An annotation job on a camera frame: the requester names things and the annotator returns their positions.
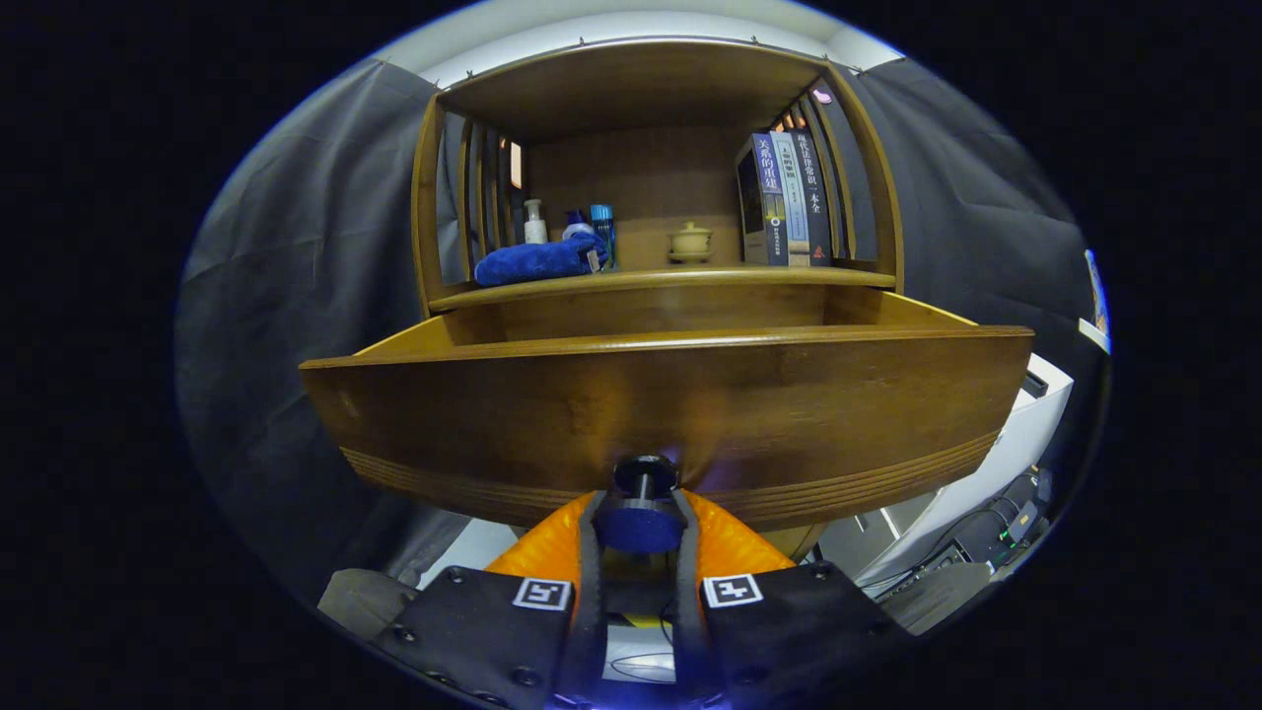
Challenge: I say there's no black electronic device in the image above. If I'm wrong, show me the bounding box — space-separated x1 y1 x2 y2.
951 473 1051 568

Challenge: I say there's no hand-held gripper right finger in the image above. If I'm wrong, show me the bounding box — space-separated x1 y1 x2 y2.
672 490 913 710

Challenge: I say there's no wooden drawer with black knob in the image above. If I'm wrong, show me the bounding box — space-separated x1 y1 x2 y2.
299 288 1036 555

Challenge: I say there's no printed paper cup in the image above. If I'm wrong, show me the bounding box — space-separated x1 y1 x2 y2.
1085 248 1110 336

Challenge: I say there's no light grey-blue book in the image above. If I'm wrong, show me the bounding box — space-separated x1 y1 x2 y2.
771 131 811 267

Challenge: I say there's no wooden cabinet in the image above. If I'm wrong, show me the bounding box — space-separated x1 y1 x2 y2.
411 39 905 565

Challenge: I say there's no beige lidded teacup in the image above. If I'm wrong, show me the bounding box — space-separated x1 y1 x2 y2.
667 222 714 264

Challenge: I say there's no white side cabinet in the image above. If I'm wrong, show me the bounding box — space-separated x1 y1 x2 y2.
818 353 1076 593

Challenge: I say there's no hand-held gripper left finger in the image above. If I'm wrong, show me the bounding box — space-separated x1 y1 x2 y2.
370 490 610 710

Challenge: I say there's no black book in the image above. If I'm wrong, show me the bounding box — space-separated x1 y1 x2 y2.
792 128 834 267

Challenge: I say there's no blue folded towel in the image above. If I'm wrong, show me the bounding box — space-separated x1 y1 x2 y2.
474 233 609 288

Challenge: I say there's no wooden countertop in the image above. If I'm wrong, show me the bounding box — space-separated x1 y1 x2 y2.
431 264 896 313

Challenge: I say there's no black backdrop cloth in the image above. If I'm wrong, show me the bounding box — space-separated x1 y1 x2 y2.
175 54 1110 603

